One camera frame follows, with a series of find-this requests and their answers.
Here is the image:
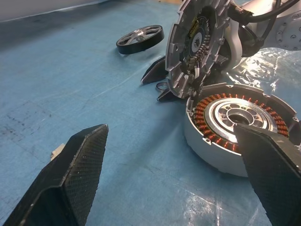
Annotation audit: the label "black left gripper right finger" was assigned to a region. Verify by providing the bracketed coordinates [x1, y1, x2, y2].
[233, 123, 301, 226]

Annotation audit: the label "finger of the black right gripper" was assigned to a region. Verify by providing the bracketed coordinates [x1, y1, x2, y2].
[140, 56, 169, 85]
[156, 87, 177, 103]

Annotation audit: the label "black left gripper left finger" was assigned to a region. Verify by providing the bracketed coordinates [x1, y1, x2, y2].
[3, 124, 110, 226]

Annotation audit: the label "spoked silver rotor black rim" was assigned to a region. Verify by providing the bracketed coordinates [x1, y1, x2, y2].
[116, 24, 165, 56]

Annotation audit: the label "silver motor lid with circuit board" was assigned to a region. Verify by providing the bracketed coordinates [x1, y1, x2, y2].
[164, 0, 232, 98]

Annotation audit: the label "white motor housing copper windings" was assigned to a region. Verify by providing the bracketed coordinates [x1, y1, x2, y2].
[184, 82, 301, 178]

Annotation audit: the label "small white block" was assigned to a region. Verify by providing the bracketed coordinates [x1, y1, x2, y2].
[50, 143, 66, 161]

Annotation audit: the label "clear crinkled plastic film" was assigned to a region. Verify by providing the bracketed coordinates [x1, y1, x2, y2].
[231, 47, 301, 99]

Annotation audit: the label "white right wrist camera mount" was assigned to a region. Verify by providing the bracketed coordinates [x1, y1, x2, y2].
[227, 18, 243, 69]

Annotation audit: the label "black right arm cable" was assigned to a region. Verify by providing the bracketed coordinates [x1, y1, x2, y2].
[227, 0, 301, 48]

